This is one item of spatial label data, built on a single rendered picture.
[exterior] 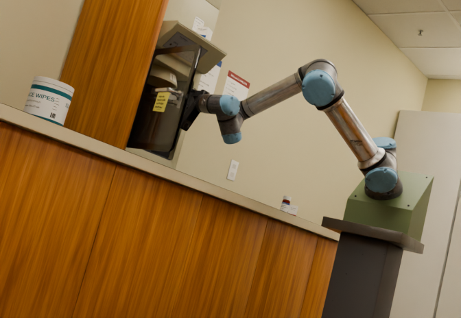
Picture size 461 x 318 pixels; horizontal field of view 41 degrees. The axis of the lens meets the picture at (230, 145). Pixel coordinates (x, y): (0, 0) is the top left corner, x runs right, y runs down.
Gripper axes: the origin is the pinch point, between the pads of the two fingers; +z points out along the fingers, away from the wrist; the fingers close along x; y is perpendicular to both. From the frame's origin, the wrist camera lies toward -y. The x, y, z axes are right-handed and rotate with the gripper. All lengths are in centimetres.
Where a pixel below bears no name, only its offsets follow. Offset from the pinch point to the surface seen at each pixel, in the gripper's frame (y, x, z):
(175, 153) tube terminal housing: -16.5, -13.0, 0.8
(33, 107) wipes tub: -22, 65, -12
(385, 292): -50, -61, -81
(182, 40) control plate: 25.0, 8.3, -7.2
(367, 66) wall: 110, -229, 43
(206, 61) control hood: 23.5, -9.7, -5.4
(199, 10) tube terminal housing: 44.2, -4.3, 0.7
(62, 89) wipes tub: -15, 60, -16
